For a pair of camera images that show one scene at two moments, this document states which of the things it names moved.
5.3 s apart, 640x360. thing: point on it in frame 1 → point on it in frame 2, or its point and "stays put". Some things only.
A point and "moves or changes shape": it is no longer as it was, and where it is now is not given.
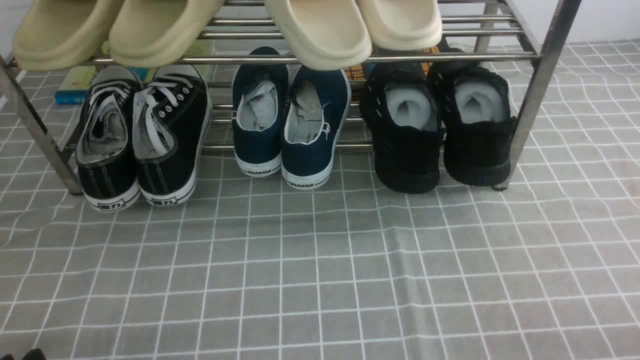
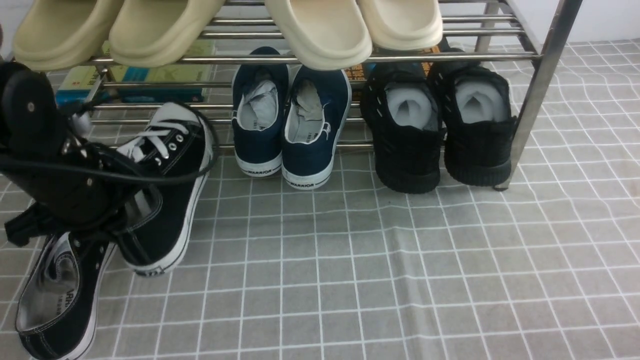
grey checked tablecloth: x=545 y=267 stays put
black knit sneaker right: x=479 y=124 stays put
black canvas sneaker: x=106 y=155 → x=56 y=316
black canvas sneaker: x=172 y=115 moves or changes shape
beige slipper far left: x=58 y=34 stays put
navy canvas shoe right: x=317 y=106 stays put
